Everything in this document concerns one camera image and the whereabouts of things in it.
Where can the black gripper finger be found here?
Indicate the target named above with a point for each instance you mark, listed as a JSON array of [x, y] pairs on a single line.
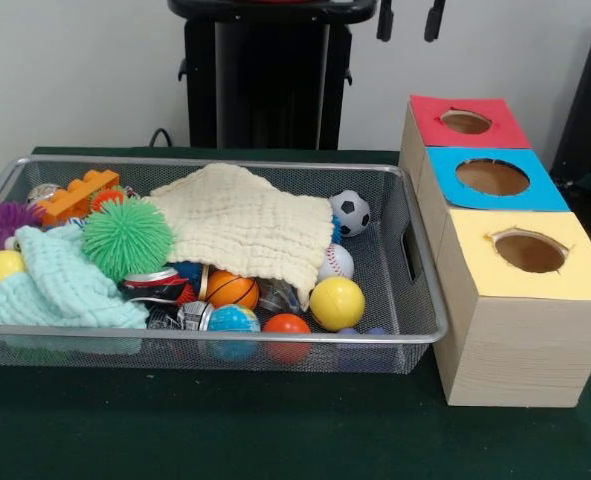
[[434, 20], [385, 20]]

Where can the cream waffle cloth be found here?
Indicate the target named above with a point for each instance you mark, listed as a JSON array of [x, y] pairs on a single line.
[[245, 215]]

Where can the green spiky rubber ball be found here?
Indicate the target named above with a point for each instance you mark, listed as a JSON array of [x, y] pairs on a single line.
[[125, 237]]

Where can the mint green waffle cloth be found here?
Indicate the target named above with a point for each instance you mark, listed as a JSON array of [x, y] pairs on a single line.
[[60, 285]]

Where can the clear mesh bin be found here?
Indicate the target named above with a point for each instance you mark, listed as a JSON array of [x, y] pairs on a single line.
[[425, 300]]

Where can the wooden box with three holes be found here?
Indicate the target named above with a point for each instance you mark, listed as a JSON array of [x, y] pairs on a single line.
[[515, 350]]

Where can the small soccer ball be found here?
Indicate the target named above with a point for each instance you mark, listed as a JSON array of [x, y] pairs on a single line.
[[350, 212]]

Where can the yellow plastic ball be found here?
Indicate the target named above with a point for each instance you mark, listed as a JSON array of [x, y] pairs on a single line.
[[337, 302]]

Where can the small orange basketball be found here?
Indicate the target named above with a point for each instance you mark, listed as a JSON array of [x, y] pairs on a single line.
[[232, 290]]

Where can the red-orange ball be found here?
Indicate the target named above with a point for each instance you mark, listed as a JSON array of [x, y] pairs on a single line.
[[286, 325]]

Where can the blue globe ball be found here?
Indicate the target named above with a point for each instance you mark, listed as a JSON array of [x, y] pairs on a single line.
[[232, 320]]

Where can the orange toy building block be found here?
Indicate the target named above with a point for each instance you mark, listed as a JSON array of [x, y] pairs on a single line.
[[75, 195]]

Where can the dark green table cloth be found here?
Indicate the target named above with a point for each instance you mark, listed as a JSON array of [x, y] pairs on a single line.
[[225, 425]]

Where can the purple spiky monster toy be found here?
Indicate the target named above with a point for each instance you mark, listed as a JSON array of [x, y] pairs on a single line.
[[0, 225]]

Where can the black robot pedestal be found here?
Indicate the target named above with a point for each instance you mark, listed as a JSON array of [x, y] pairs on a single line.
[[200, 75]]

